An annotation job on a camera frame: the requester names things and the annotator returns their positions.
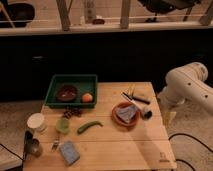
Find black clamp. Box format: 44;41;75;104
23;131;33;159

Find wooden chopsticks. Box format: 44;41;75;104
127;84;135;96

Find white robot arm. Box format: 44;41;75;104
158;62;213;115

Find black office chair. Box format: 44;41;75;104
137;0;201;23

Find bunch of dark grapes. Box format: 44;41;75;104
63;107;82;119

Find green plastic tray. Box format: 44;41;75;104
45;74;98;108

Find black cable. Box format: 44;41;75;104
168;132;213;171

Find silver fork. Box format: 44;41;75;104
51;133;60;151

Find green cucumber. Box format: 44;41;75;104
77;121;103;135

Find blue sponge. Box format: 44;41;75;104
59;141;80;166

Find orange fruit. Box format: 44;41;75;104
81;93;93;103

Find small white black can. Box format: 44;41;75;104
141;107;152;119

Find metal cup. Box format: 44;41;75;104
25;139;43;157

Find dark red bowl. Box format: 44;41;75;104
56;85;78;102

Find blue-grey towel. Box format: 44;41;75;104
116;105;137;123

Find green plastic cup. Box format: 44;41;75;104
55;118;69;134

